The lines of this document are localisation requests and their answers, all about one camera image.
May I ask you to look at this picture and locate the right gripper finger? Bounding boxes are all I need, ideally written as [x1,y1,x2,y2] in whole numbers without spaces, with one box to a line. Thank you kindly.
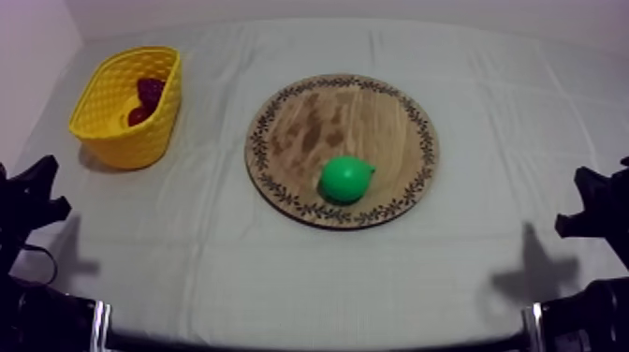
[574,166,613,211]
[554,208,611,241]

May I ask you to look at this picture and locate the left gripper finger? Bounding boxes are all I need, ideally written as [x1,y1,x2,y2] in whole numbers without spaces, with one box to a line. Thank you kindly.
[24,195,73,231]
[13,154,60,200]

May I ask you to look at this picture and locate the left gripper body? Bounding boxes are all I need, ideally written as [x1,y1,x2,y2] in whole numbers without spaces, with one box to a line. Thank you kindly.
[0,163,35,277]

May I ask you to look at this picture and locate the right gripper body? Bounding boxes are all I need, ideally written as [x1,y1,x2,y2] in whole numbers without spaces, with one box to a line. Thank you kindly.
[606,155,629,271]

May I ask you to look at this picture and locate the yellow plastic basket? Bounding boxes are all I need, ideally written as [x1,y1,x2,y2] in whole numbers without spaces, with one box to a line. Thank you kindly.
[67,45,184,171]

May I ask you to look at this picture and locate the green toy pear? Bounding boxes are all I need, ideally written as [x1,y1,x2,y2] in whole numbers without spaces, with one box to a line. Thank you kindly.
[317,154,377,206]

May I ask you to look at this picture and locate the round wooden board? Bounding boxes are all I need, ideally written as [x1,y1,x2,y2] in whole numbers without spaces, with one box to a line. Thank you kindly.
[243,73,441,231]

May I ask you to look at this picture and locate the small red fruit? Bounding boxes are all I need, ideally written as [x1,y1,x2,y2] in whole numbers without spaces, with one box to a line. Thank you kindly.
[126,105,154,128]

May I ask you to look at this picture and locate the silver metal bar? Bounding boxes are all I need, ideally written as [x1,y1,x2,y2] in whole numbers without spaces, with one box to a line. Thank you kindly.
[90,300,112,352]

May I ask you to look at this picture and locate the purple toy grapes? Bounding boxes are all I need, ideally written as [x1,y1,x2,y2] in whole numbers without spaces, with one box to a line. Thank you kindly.
[136,77,168,108]

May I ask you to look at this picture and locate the black cable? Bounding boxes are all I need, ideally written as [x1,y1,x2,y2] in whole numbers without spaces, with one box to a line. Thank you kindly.
[21,243,60,286]

